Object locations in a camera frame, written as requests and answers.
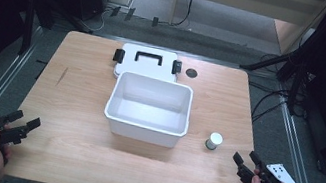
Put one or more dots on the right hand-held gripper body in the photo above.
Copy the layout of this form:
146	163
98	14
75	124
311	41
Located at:
281	176

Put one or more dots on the small white bottle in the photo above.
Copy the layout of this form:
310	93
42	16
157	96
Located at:
214	140

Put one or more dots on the white plastic storage box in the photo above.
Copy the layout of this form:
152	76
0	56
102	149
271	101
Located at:
149	109

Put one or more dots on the round dark table grommet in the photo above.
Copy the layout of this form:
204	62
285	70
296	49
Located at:
191	73

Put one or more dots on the black stand leg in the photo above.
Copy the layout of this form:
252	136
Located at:
278	61
62	16

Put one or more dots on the light wooden bench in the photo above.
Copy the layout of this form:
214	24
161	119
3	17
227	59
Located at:
254	2

